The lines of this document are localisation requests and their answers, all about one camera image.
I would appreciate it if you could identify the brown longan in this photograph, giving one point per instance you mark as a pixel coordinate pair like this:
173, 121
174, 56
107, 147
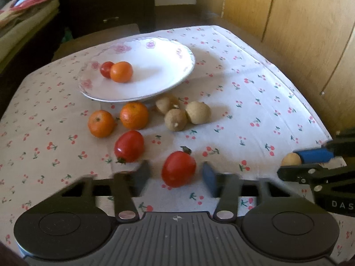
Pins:
166, 103
175, 120
198, 112

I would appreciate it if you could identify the pale longan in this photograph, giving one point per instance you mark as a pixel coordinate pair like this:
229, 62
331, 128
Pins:
291, 159

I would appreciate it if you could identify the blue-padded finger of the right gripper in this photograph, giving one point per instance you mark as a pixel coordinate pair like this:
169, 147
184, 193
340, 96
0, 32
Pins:
342, 145

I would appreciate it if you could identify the bed with beige mattress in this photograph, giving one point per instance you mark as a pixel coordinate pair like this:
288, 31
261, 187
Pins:
15, 39

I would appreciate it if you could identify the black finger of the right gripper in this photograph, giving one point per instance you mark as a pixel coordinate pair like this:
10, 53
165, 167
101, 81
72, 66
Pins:
332, 189

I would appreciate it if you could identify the wooden wardrobe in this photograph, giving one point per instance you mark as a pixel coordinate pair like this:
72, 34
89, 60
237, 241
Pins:
311, 41

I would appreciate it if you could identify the dark brown stool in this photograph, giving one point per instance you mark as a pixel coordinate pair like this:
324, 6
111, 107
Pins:
94, 39

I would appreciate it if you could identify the round red tomato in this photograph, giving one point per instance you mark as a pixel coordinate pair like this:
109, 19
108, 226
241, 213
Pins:
105, 69

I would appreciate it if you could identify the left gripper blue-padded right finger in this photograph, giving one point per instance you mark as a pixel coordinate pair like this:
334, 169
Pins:
272, 220

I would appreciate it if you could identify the floral quilt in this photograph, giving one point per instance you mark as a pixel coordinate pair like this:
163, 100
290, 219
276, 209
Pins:
25, 2

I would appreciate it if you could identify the large orange tangerine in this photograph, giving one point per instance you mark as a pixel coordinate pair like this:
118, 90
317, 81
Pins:
121, 72

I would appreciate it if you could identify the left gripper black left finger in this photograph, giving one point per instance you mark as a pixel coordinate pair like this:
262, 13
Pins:
80, 218

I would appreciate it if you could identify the dark wooden nightstand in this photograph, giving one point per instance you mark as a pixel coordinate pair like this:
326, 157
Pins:
82, 17

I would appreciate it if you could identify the oval red tomato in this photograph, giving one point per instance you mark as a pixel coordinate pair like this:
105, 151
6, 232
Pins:
179, 168
129, 147

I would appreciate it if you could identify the white floral ceramic plate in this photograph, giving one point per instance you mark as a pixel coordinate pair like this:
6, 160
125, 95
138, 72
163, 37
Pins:
158, 65

